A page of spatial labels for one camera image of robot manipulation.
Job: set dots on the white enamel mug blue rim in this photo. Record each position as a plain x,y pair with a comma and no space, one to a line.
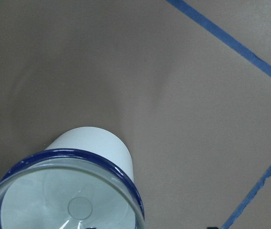
84,145

